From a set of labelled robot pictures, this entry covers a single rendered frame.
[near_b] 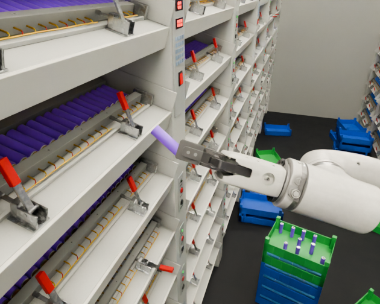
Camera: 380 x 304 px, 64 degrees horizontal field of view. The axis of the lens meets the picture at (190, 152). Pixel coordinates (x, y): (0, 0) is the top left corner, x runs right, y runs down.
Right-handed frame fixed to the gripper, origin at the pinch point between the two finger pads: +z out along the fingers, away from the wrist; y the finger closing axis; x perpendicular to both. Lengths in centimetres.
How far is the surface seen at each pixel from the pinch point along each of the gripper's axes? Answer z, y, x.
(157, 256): -0.7, 30.3, -31.5
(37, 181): 19.7, -7.0, -10.4
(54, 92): 18.1, -13.1, 2.6
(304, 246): -71, 102, -34
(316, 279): -76, 90, -44
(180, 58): 8.8, 22.8, 18.8
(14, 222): 18.0, -13.9, -14.1
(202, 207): -13, 79, -26
